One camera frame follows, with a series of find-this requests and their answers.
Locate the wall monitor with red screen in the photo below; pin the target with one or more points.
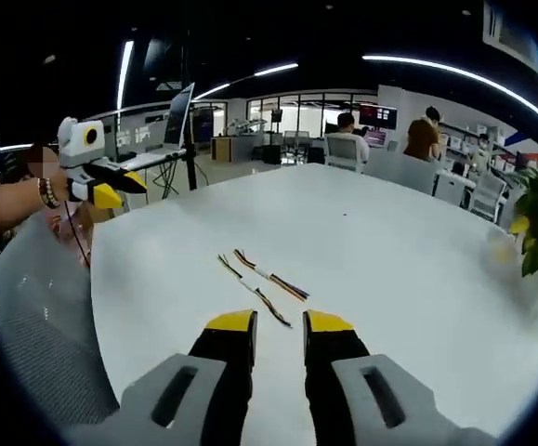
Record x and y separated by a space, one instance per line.
377 117

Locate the black tripod stand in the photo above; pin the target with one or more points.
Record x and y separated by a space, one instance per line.
189 139

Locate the white mesh office chair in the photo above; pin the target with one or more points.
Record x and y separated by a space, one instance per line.
341 153

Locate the grey mesh office chair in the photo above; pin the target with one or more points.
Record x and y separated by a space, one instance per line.
41 316

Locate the white storage shelving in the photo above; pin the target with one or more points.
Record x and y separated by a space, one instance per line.
459 144

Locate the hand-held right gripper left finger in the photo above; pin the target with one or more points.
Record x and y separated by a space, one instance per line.
189 390

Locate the person's left hand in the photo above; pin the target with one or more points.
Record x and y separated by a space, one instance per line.
62 188

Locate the brown cabinet box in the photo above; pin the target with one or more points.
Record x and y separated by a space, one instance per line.
221 148

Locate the ceiling air conditioner unit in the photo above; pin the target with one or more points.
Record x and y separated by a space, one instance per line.
515 28

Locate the open laptop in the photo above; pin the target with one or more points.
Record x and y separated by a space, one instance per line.
175 125

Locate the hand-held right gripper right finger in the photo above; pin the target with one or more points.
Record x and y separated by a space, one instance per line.
366 390

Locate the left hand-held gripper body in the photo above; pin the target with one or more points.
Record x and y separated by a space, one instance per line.
82 144

